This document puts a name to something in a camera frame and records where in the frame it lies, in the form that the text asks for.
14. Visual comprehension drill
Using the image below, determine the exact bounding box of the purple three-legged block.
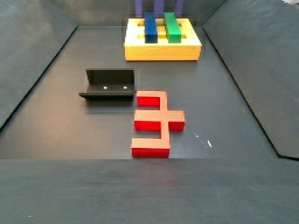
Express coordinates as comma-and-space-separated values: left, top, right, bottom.
134, 0, 182, 18

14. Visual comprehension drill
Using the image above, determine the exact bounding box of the yellow slotted board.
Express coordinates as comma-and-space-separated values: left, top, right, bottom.
124, 18, 201, 61

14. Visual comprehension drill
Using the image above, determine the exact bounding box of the red branched block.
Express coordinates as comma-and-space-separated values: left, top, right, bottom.
130, 91, 185, 158

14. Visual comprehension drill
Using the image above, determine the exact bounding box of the green long bar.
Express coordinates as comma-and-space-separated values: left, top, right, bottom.
162, 12, 181, 43

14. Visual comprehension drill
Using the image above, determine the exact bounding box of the blue long bar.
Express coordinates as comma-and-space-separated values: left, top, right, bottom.
144, 12, 157, 43

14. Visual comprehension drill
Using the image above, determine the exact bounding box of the black angle bracket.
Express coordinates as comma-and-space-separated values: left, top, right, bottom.
78, 69, 136, 99

